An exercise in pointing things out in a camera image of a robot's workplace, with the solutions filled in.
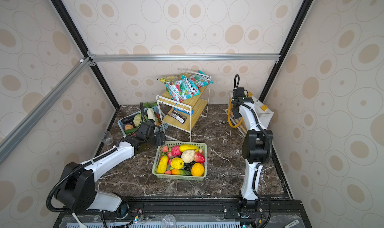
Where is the white grocery tote bag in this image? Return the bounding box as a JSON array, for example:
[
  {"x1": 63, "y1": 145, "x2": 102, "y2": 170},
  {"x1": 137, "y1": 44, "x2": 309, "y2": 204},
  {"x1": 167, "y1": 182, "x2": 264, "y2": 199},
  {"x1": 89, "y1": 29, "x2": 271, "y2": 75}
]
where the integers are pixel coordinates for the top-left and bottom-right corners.
[{"x1": 230, "y1": 92, "x2": 274, "y2": 137}]

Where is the beige round melon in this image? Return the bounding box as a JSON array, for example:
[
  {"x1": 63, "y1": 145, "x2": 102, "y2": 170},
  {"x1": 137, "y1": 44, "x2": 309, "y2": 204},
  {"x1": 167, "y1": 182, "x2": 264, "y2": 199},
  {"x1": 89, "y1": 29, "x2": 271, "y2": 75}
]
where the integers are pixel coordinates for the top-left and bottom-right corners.
[{"x1": 181, "y1": 150, "x2": 195, "y2": 164}]

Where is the green plastic fruit basket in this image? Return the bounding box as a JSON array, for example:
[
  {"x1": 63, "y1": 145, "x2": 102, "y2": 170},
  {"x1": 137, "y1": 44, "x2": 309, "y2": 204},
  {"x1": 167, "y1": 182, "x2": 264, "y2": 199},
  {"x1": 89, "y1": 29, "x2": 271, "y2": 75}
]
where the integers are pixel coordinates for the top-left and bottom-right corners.
[{"x1": 152, "y1": 141, "x2": 207, "y2": 181}]

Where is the orange round fruit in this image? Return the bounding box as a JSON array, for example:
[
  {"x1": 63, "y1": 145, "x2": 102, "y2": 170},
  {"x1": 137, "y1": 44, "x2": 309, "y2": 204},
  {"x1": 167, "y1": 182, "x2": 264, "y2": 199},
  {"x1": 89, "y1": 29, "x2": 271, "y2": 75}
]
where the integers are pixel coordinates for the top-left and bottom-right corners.
[{"x1": 191, "y1": 163, "x2": 205, "y2": 177}]

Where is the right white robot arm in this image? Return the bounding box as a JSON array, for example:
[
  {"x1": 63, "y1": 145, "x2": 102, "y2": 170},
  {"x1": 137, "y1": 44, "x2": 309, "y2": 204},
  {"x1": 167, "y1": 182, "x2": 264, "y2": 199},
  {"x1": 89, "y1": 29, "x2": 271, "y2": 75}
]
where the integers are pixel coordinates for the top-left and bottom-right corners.
[{"x1": 228, "y1": 74, "x2": 273, "y2": 211}]

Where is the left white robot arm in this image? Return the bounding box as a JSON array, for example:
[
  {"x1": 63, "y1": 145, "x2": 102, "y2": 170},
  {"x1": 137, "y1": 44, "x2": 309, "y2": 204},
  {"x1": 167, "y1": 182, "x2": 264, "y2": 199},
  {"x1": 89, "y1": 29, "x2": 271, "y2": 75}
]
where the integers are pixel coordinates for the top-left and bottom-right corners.
[{"x1": 46, "y1": 119, "x2": 166, "y2": 219}]

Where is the teal pink snack bag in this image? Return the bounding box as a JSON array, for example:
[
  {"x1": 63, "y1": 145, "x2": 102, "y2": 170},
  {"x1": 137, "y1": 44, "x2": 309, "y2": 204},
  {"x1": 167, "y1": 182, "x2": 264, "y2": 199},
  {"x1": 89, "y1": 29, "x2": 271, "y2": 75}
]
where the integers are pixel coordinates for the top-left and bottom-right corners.
[{"x1": 189, "y1": 73, "x2": 214, "y2": 89}]

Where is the yellow green snack bag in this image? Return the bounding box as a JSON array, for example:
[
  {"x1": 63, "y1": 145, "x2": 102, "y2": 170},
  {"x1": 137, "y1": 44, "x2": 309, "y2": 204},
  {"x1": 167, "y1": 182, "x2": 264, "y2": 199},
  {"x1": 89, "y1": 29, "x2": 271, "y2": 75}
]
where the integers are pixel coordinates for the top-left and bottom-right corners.
[{"x1": 158, "y1": 75, "x2": 179, "y2": 84}]

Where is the green cabbage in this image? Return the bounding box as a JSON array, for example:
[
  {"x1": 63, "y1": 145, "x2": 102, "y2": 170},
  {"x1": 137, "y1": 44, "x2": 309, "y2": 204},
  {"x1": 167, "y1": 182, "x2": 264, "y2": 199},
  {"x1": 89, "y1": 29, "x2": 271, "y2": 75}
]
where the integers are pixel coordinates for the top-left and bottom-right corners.
[{"x1": 133, "y1": 112, "x2": 148, "y2": 128}]

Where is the white radish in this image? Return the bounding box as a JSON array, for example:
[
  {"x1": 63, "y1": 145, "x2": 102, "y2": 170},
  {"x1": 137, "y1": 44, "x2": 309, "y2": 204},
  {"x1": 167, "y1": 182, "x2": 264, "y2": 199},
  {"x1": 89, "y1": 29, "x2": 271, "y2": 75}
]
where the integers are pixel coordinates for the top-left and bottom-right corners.
[{"x1": 147, "y1": 108, "x2": 157, "y2": 122}]

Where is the blue plastic vegetable basket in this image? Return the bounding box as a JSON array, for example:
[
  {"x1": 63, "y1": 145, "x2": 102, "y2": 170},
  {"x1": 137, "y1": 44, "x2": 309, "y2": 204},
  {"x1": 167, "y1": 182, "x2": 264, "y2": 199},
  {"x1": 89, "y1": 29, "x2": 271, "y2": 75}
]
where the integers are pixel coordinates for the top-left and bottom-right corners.
[{"x1": 118, "y1": 106, "x2": 168, "y2": 138}]

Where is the peach colored fruit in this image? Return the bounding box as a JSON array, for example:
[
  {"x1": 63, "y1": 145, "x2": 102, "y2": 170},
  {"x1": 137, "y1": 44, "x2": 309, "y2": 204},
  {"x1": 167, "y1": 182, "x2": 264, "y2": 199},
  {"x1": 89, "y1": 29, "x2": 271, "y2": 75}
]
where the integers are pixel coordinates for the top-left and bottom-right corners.
[{"x1": 125, "y1": 124, "x2": 135, "y2": 131}]

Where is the green cucumber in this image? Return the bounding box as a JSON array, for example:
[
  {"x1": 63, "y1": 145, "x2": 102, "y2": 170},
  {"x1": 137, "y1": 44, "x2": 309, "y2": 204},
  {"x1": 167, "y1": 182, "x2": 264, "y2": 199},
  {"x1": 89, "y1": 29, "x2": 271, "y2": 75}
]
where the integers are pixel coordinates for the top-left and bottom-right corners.
[{"x1": 125, "y1": 128, "x2": 139, "y2": 136}]

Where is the dark eggplant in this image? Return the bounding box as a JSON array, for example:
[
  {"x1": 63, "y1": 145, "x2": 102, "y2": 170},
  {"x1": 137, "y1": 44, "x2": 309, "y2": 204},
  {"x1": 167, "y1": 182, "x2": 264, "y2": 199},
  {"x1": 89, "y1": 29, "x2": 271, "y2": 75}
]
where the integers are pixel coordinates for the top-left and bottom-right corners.
[{"x1": 121, "y1": 117, "x2": 134, "y2": 124}]

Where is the leafy green vegetable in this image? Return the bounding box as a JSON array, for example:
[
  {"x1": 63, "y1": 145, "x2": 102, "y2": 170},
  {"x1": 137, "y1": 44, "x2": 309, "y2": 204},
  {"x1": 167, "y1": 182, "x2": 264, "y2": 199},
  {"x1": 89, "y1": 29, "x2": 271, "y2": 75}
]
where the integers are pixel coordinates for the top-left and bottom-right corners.
[{"x1": 140, "y1": 102, "x2": 157, "y2": 108}]

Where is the dark snack bar packet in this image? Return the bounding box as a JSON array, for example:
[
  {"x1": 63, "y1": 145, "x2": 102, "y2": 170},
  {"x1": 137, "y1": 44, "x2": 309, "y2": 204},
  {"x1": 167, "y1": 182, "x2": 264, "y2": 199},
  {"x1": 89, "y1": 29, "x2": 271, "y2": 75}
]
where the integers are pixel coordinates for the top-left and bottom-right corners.
[{"x1": 168, "y1": 110, "x2": 187, "y2": 124}]

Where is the clear plastic cup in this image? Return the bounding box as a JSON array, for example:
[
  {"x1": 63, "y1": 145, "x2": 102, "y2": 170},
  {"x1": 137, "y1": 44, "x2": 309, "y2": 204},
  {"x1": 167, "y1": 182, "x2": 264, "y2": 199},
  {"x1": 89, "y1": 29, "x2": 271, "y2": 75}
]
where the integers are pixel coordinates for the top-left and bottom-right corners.
[{"x1": 99, "y1": 131, "x2": 114, "y2": 146}]

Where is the blue snack packet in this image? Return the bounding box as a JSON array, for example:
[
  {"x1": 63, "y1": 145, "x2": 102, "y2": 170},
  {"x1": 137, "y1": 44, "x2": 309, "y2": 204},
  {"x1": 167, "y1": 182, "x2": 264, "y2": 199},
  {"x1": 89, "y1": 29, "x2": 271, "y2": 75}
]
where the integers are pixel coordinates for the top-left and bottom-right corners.
[{"x1": 174, "y1": 108, "x2": 194, "y2": 116}]

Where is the green orange papaya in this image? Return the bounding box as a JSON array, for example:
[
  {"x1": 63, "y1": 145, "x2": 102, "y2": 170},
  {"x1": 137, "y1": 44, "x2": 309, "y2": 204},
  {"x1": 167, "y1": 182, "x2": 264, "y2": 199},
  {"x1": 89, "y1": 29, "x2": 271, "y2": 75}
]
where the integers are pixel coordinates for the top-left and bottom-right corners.
[{"x1": 171, "y1": 169, "x2": 192, "y2": 176}]

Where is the dark grape bunch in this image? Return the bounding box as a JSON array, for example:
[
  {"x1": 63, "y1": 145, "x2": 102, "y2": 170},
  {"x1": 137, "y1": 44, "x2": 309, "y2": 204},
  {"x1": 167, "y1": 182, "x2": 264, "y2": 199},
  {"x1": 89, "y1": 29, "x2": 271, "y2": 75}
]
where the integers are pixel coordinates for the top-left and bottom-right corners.
[{"x1": 183, "y1": 162, "x2": 195, "y2": 172}]

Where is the white wire wooden shelf rack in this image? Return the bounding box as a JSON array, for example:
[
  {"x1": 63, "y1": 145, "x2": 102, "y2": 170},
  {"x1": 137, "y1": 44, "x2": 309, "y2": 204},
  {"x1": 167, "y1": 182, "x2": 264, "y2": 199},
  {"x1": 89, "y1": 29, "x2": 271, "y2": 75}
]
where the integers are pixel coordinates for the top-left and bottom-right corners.
[{"x1": 156, "y1": 70, "x2": 212, "y2": 134}]

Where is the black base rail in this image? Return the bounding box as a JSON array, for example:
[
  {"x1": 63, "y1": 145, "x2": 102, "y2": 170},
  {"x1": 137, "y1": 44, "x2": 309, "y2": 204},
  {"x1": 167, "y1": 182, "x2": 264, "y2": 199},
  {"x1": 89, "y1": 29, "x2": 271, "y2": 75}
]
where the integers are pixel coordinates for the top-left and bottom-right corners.
[{"x1": 53, "y1": 196, "x2": 313, "y2": 228}]

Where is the horizontal aluminium frame bar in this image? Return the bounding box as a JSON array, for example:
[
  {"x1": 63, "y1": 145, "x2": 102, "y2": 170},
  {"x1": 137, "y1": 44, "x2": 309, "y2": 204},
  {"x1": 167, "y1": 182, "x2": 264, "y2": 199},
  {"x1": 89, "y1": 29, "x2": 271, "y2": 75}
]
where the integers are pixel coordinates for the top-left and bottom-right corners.
[{"x1": 82, "y1": 52, "x2": 281, "y2": 63}]

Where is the diagonal aluminium frame bar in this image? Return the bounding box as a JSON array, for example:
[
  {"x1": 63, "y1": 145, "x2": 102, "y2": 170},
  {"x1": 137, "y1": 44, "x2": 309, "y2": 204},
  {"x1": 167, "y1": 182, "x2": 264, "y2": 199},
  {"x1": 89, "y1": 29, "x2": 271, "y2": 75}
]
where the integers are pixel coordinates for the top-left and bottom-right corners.
[{"x1": 1, "y1": 57, "x2": 91, "y2": 163}]

